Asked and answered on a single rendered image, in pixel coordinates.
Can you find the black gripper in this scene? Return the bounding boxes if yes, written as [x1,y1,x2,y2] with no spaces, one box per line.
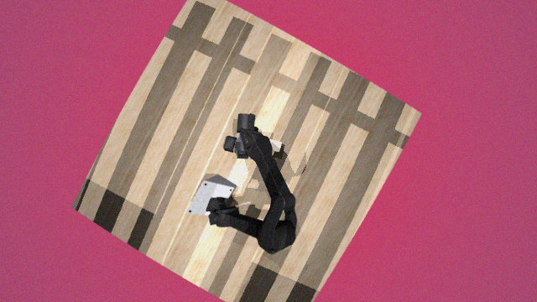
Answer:
[223,136,237,154]

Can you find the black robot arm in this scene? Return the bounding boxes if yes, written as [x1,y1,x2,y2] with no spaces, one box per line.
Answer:
[206,113,297,254]

